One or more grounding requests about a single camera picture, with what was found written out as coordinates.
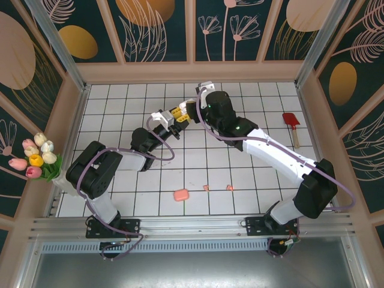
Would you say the pink earbuds charging case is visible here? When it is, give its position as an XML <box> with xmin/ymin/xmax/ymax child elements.
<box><xmin>173</xmin><ymin>188</ymin><xmax>191</xmax><ymax>203</ymax></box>

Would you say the white ribbed vase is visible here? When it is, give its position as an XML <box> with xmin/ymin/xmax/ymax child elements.
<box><xmin>52</xmin><ymin>176</ymin><xmax>79</xmax><ymax>199</ymax></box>

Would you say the artificial tulip bouquet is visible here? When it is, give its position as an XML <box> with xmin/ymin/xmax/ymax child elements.
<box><xmin>8</xmin><ymin>131</ymin><xmax>64</xmax><ymax>183</ymax></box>

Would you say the grey metal bottom panel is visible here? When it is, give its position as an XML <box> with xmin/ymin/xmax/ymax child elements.
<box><xmin>17</xmin><ymin>239</ymin><xmax>373</xmax><ymax>288</ymax></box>

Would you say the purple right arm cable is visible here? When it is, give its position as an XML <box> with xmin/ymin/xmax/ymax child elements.
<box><xmin>195</xmin><ymin>88</ymin><xmax>358</xmax><ymax>259</ymax></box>

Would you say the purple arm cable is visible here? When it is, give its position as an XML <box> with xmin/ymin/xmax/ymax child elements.
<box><xmin>195</xmin><ymin>88</ymin><xmax>358</xmax><ymax>259</ymax></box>
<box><xmin>77</xmin><ymin>115</ymin><xmax>175</xmax><ymax>262</ymax></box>

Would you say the red toy shovel wooden handle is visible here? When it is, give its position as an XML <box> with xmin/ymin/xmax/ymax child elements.
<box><xmin>281</xmin><ymin>112</ymin><xmax>301</xmax><ymax>149</ymax></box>

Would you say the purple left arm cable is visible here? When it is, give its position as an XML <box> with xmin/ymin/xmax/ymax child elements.
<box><xmin>77</xmin><ymin>115</ymin><xmax>175</xmax><ymax>262</ymax></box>

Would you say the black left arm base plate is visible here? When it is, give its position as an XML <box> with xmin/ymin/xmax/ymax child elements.
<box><xmin>85</xmin><ymin>218</ymin><xmax>142</xmax><ymax>239</ymax></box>

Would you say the aluminium frame rail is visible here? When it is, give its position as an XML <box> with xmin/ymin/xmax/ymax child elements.
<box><xmin>28</xmin><ymin>212</ymin><xmax>358</xmax><ymax>244</ymax></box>

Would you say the slotted grey cable duct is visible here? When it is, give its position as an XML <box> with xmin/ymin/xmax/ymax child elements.
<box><xmin>41</xmin><ymin>239</ymin><xmax>272</xmax><ymax>255</ymax></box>

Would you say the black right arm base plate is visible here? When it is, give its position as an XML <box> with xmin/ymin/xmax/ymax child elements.
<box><xmin>245</xmin><ymin>215</ymin><xmax>301</xmax><ymax>238</ymax></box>

